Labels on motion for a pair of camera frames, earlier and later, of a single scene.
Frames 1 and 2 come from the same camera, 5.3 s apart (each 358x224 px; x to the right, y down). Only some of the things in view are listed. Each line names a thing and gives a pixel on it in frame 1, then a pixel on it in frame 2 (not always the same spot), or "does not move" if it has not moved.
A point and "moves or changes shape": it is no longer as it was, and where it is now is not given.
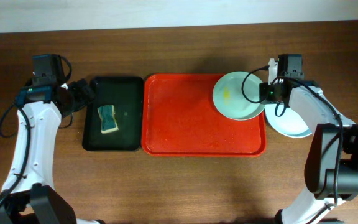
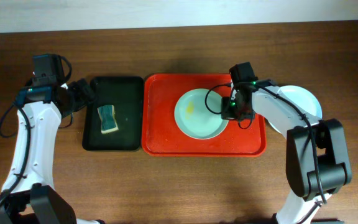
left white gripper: [81, 91] does not move
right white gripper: [270, 97] → [229, 112]
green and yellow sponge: [108, 119] does not move
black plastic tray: [126, 94] does not move
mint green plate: [228, 96] moves or changes shape
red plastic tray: [179, 118] does not move
